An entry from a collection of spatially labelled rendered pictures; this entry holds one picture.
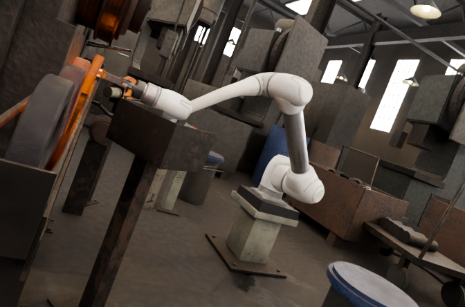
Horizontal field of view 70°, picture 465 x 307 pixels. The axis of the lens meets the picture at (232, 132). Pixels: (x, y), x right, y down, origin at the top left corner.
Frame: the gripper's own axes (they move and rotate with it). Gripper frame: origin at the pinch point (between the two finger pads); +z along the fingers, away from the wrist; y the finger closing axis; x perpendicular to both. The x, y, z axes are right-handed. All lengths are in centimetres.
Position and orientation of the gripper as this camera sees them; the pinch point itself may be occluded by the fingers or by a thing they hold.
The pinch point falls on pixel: (92, 69)
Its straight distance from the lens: 139.7
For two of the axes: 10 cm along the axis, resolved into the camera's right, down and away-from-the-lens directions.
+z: -8.4, -3.6, -4.0
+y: -3.5, -2.0, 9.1
